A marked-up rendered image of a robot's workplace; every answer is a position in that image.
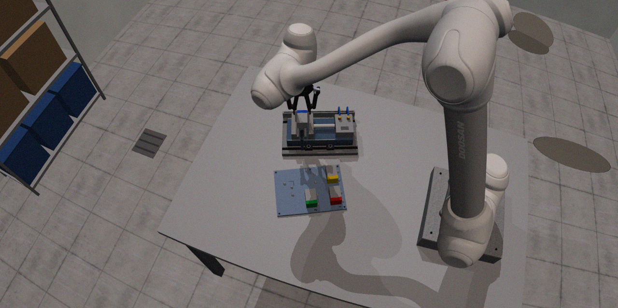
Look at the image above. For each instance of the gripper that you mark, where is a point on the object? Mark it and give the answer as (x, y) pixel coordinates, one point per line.
(307, 90)

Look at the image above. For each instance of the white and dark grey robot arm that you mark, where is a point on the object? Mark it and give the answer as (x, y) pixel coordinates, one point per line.
(458, 67)

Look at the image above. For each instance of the grey metal blank with green end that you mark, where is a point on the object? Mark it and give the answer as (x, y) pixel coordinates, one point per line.
(311, 199)

